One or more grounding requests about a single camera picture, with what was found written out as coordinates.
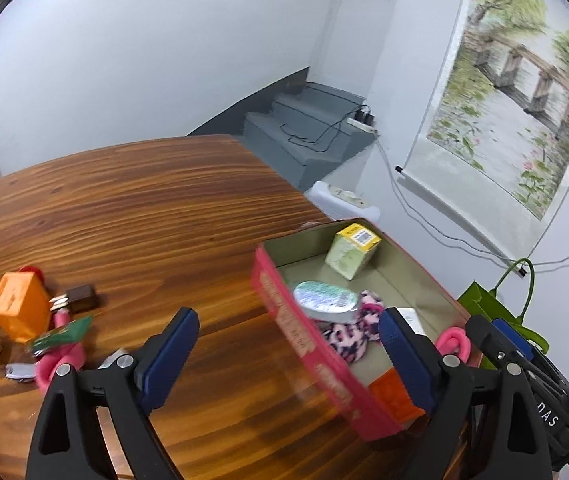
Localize pink rubber toy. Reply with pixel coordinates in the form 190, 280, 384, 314
35, 309, 86, 394

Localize pink leopard plush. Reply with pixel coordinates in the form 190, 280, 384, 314
321, 289, 385, 364

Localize green paper bag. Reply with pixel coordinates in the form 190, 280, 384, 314
458, 258, 550, 360

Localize hanging scroll painting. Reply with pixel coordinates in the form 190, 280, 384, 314
401, 0, 569, 260

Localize yellow cardboard box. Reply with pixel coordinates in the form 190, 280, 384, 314
324, 222, 382, 281

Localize white appliance on floor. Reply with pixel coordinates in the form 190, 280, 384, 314
304, 181, 381, 223

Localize grey stairs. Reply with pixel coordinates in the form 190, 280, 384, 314
240, 82, 374, 192

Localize green foil sachet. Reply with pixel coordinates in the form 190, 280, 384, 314
27, 315, 92, 358

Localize white power strip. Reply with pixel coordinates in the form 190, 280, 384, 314
346, 117, 377, 136

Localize silver nail clipper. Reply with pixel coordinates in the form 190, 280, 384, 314
4, 363, 36, 382

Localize orange cube in box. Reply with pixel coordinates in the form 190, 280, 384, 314
368, 367, 425, 425

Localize red ball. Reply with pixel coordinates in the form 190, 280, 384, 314
19, 266, 45, 284

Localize orange cube toy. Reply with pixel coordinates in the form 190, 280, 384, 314
0, 272, 51, 344

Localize white door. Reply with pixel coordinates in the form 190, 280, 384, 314
308, 0, 396, 96

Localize black cable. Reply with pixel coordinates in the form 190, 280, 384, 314
279, 104, 366, 148

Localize foil lid cup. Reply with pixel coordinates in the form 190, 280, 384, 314
293, 281, 360, 324

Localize brown lipstick tube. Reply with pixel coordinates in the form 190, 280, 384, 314
50, 284, 100, 313

